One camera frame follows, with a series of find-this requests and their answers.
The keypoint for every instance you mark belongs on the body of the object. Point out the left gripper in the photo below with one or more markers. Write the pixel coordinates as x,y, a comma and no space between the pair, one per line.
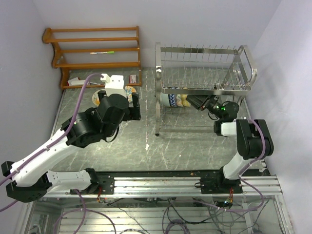
133,112

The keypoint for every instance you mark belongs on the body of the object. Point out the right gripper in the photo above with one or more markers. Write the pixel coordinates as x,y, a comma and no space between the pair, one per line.
201,102

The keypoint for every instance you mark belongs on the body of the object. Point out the yellow sun blue bowl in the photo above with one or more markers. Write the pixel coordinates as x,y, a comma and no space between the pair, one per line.
185,102

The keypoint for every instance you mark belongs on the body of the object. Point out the orange flower green bowl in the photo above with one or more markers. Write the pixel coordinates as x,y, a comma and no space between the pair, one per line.
179,102

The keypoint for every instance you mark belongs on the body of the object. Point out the teal dotted grey bowl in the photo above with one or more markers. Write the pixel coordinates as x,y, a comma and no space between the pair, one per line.
164,98

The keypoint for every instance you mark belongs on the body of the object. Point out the red pattern blue zigzag bowl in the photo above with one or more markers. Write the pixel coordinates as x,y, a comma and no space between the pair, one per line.
172,100

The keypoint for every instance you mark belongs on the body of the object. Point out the orange leaf pattern bowl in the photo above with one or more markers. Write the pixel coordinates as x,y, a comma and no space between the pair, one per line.
95,98

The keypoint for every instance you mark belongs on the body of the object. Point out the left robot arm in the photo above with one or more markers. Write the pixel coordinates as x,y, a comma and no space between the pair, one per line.
31,178

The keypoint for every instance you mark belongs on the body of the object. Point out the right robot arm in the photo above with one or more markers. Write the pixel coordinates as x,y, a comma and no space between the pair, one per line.
253,142

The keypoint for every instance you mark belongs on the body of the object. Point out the steel dish rack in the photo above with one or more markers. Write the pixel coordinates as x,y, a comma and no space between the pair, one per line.
226,72

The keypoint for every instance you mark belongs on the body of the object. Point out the wooden shelf rack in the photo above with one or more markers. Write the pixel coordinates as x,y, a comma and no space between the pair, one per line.
59,61

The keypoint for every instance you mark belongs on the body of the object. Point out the blue orange floral bowl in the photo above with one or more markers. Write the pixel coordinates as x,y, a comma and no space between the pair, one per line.
129,90

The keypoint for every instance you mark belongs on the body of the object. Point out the small red white box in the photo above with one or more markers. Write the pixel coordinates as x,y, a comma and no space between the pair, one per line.
133,79

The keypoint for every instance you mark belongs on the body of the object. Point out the green capped marker pen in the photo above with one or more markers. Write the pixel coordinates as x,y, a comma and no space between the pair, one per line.
100,53

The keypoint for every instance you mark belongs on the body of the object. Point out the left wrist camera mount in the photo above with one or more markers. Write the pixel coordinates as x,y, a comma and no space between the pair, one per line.
114,84

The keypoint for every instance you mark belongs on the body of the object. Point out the aluminium rail frame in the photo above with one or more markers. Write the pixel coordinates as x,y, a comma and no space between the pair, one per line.
164,202

